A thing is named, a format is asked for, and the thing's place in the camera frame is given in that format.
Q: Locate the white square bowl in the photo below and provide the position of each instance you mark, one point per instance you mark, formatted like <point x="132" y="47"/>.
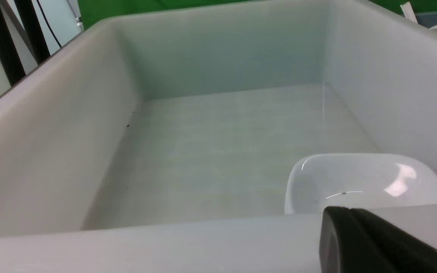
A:
<point x="358" y="180"/>

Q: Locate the white plastic spoon upright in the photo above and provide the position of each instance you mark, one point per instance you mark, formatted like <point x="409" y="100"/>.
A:
<point x="408" y="12"/>

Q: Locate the black stand legs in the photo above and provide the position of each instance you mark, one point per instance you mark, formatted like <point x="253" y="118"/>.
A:
<point x="9" y="56"/>

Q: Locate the large white plastic bin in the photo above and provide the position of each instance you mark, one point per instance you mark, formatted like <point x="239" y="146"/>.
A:
<point x="163" y="142"/>

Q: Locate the green backdrop cloth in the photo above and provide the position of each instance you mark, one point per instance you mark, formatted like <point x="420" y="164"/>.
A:
<point x="92" y="11"/>

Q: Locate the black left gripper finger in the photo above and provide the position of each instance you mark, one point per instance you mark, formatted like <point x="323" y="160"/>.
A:
<point x="359" y="241"/>

